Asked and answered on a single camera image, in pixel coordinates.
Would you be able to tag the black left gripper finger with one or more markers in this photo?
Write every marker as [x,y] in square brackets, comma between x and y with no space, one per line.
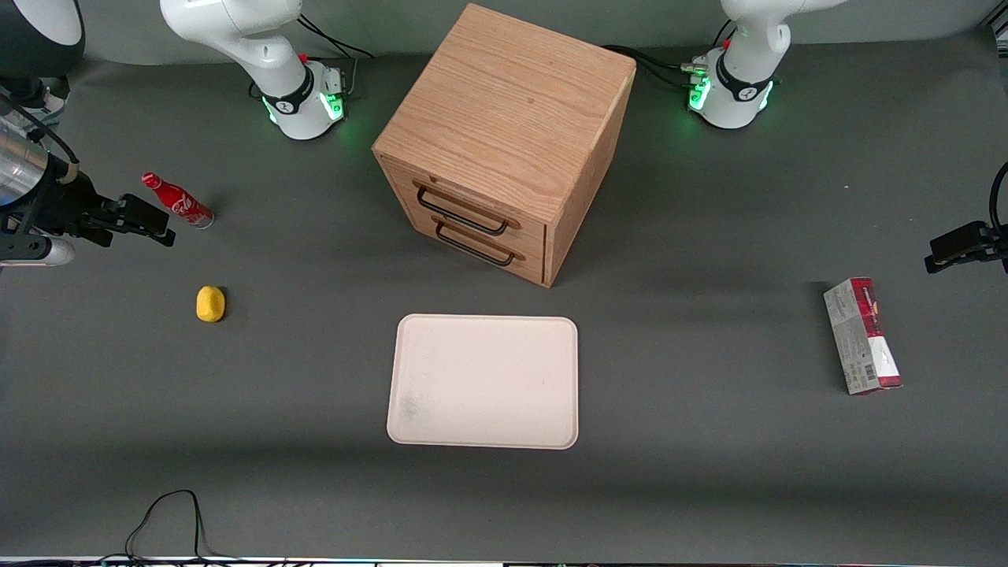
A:
[949,262]
[961,238]

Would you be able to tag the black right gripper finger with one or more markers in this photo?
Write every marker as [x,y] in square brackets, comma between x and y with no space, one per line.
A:
[150,220]
[98,235]

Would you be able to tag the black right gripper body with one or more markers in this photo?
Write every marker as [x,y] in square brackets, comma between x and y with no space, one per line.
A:
[66,201]

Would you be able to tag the red coke bottle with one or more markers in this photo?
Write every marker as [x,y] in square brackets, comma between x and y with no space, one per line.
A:
[179,202]

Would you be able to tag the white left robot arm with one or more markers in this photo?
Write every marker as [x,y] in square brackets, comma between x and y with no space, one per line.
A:
[748,47]

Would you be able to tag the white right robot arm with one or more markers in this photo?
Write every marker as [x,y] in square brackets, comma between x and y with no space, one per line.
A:
[260,47]

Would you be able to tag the beige rectangular tray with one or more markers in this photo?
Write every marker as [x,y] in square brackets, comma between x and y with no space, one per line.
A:
[484,382]

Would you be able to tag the yellow lemon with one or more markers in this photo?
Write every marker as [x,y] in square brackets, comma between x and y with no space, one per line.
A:
[210,304]

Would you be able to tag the red and grey carton box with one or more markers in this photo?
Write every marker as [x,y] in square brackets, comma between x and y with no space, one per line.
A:
[862,335]

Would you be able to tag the wooden drawer front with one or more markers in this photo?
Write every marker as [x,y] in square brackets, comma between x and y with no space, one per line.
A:
[504,250]
[472,203]

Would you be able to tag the wooden drawer cabinet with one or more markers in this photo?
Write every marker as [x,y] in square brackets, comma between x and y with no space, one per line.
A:
[504,110]

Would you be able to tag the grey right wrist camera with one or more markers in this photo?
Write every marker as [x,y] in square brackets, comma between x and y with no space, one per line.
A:
[47,252]

